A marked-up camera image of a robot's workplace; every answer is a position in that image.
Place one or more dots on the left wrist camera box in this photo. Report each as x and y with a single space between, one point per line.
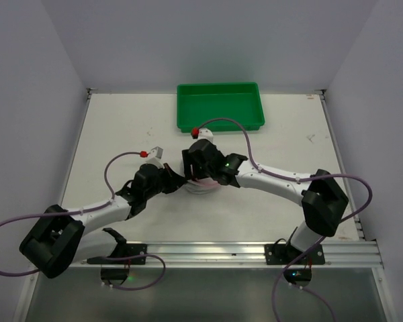
154 157

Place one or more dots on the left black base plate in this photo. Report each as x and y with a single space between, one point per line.
124 254

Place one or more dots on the aluminium mounting rail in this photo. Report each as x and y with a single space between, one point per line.
338 254

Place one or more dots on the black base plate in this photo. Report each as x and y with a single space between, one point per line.
282 253
124 254

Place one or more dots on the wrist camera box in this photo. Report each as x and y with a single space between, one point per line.
202 133
154 157

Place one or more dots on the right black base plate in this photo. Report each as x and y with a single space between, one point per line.
282 253

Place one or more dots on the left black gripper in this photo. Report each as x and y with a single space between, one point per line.
170 179

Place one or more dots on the green plastic tray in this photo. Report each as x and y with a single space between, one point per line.
198 103

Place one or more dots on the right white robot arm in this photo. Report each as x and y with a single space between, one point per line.
319 195

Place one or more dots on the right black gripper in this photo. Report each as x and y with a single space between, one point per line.
192 164

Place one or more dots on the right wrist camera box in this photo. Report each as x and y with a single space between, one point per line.
202 133

